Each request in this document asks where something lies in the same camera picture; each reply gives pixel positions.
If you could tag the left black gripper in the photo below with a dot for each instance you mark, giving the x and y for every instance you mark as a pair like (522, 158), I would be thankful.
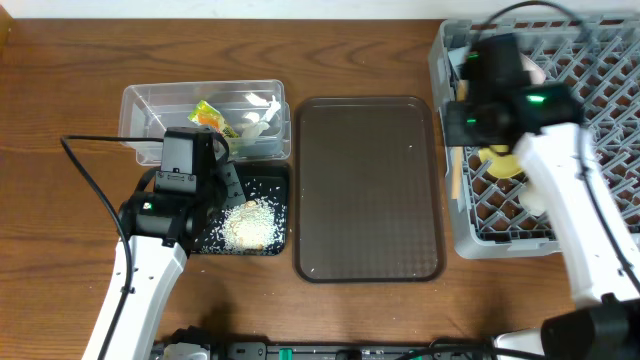
(230, 181)

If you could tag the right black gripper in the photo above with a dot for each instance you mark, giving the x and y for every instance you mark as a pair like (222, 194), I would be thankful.
(461, 93)

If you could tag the wooden chopstick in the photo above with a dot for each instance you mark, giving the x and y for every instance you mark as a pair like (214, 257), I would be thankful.
(457, 153)

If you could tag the yellow plate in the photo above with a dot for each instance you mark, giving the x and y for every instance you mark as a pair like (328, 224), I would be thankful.
(503, 164)

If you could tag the white pink bowl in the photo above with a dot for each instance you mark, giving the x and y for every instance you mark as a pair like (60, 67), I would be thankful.
(535, 72)

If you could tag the light blue bowl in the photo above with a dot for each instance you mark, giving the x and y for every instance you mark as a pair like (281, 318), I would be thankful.
(457, 57)

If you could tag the clear plastic wrapper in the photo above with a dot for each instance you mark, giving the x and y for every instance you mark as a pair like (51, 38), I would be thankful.
(259, 123)

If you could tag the green orange snack wrapper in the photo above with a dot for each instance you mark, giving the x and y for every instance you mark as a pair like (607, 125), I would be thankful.
(205, 114)

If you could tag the white cup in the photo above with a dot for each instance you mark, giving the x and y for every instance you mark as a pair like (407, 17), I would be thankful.
(531, 200)

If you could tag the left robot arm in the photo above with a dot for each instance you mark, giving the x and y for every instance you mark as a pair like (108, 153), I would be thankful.
(158, 226)

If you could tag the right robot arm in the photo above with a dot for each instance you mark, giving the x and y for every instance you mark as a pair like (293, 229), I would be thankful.
(543, 127)

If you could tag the grey dishwasher rack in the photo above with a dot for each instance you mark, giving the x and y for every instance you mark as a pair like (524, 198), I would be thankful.
(487, 220)

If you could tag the spilled rice pile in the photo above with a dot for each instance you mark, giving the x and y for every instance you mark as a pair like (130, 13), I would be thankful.
(256, 227)

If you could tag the black tray bin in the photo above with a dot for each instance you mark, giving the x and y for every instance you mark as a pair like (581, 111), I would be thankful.
(260, 176)

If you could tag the clear plastic bin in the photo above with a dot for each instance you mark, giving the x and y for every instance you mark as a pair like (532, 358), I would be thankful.
(148, 110)

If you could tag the brown serving tray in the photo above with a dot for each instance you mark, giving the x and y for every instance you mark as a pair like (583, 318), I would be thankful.
(368, 206)

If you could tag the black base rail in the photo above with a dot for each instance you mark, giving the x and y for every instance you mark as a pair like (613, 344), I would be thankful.
(254, 346)

